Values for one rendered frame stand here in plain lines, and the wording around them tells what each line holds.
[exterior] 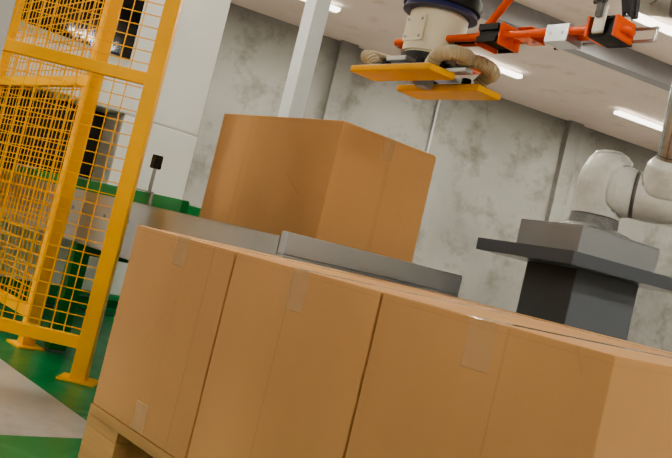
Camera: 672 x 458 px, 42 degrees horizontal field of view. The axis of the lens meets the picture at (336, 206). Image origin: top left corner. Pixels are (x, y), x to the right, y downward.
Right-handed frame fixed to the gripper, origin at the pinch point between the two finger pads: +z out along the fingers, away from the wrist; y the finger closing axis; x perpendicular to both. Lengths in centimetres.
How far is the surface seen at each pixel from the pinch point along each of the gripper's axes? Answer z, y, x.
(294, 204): 55, 23, -77
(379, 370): 82, 76, 33
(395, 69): 13, 15, -56
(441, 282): 67, -25, -60
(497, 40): 2.9, 4.9, -30.6
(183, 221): 68, 39, -109
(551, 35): 2.1, 3.7, -14.1
